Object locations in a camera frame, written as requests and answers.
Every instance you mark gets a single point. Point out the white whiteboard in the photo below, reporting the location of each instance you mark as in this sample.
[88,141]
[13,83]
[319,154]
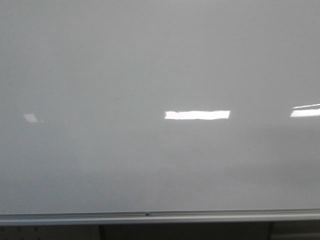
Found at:
[158,105]

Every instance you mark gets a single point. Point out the grey pegboard panel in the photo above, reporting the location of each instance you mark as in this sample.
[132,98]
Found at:
[54,232]

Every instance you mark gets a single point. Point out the grey panel lower right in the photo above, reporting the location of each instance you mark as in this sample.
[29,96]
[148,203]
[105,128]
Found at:
[296,230]

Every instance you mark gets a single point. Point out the aluminium whiteboard bottom frame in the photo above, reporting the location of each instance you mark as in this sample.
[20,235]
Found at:
[159,217]

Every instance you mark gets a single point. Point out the dark panel below whiteboard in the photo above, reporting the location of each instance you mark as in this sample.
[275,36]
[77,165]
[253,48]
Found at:
[188,231]

